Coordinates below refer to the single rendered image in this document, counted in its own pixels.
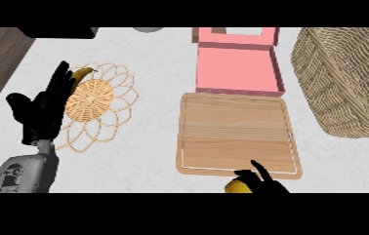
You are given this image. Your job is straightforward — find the yellow banana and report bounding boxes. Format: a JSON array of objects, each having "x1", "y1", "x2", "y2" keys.
[{"x1": 69, "y1": 66, "x2": 98, "y2": 96}]

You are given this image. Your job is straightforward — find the tan wicker basket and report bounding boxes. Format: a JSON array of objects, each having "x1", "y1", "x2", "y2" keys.
[{"x1": 289, "y1": 27, "x2": 369, "y2": 139}]

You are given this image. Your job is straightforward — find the yellow lemon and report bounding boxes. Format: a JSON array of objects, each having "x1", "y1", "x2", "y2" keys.
[{"x1": 222, "y1": 176, "x2": 253, "y2": 194}]

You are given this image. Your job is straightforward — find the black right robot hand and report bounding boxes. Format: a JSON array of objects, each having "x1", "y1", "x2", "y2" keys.
[{"x1": 231, "y1": 159, "x2": 290, "y2": 194}]

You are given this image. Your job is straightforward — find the wooden cutting board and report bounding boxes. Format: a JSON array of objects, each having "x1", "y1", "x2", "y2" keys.
[{"x1": 174, "y1": 92, "x2": 303, "y2": 180}]

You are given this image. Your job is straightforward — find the pink open box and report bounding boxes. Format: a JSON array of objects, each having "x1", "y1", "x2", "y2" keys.
[{"x1": 190, "y1": 27, "x2": 286, "y2": 98}]

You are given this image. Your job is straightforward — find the grey round object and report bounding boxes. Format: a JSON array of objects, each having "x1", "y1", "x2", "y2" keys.
[{"x1": 131, "y1": 27, "x2": 165, "y2": 34}]

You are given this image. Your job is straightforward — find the woven wicker flower placemat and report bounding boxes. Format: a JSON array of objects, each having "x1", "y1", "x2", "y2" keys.
[{"x1": 53, "y1": 61, "x2": 141, "y2": 154}]

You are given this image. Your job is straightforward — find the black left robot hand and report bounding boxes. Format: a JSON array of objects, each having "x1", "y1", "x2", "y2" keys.
[{"x1": 4, "y1": 60, "x2": 78, "y2": 146}]

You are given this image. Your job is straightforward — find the black appliance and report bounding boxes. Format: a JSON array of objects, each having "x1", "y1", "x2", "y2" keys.
[{"x1": 16, "y1": 27, "x2": 100, "y2": 40}]

